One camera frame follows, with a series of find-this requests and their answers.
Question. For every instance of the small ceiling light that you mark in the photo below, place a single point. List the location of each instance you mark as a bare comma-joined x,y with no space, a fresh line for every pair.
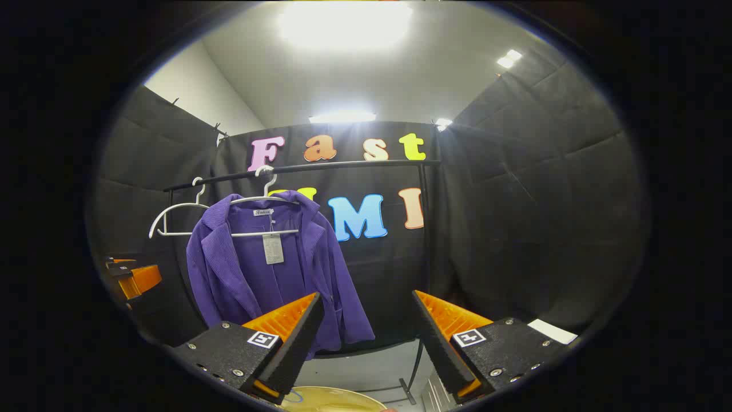
509,58
443,123

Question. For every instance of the black clothes rack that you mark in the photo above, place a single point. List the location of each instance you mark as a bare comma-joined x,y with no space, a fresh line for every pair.
426,240

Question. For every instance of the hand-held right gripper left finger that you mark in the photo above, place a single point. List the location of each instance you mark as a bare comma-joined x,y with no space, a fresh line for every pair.
297,337

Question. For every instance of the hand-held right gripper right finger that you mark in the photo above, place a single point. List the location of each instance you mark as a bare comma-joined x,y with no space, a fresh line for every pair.
437,337

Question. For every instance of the ribbed grey metal part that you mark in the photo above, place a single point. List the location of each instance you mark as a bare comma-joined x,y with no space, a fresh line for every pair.
436,395

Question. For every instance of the purple ribbed jacket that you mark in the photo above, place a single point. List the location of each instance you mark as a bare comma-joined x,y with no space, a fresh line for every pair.
240,274

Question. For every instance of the beige laundry hamper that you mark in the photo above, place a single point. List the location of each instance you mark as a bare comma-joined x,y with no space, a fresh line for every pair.
337,400

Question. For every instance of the white clothes hanger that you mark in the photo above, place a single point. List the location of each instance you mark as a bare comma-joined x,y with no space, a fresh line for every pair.
171,233
266,184

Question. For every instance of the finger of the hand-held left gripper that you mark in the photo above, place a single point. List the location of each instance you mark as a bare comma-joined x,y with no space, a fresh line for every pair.
143,280
123,262

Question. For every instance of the large ceiling light panel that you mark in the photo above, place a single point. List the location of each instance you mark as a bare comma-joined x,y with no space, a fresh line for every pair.
345,24

